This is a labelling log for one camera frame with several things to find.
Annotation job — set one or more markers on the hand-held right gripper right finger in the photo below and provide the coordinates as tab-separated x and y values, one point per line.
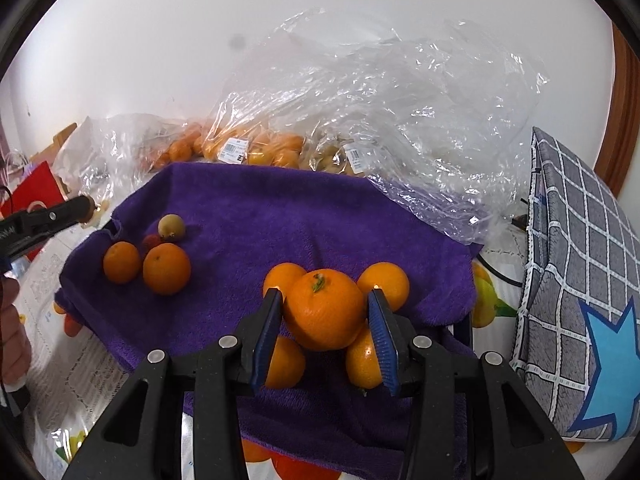
382	345

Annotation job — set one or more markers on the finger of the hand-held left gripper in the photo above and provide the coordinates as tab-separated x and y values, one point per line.
55	217

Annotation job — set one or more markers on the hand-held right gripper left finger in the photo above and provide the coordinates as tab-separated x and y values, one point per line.
265	340

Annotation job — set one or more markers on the small orange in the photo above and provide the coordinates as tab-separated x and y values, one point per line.
121	261
287	362
362	360

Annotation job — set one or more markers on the large orange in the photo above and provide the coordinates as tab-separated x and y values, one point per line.
166	267
325	310

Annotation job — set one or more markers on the clear bag of yellow fruits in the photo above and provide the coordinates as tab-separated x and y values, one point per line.
330	155

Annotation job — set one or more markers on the person's left hand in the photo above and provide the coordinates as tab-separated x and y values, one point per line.
12	340

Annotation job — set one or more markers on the red paper bag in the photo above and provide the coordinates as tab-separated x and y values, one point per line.
35	185

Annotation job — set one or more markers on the medium orange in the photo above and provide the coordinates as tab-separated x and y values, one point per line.
284	277
384	282

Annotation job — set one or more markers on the tan cardboard box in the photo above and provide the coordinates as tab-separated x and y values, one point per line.
62	140

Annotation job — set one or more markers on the small red fruit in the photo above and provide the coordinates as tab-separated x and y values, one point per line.
150	241

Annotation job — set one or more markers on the clear bag of tangerines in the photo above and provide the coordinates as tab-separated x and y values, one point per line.
125	145

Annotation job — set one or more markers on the small yellow fruit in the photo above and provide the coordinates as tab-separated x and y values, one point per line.
171	226

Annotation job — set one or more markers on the purple towel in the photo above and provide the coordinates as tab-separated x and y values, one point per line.
280	210

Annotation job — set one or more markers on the black power adapter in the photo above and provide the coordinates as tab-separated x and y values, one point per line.
520	221

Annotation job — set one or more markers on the clear bag of oranges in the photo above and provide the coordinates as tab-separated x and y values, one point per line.
260	145

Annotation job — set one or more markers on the grey checked pillow blue star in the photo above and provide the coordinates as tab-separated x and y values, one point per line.
565	240

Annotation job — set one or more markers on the crumpled clear plastic bag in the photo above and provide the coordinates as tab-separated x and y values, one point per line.
425	110

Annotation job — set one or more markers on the brown wooden trim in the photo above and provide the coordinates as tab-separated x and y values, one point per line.
625	120

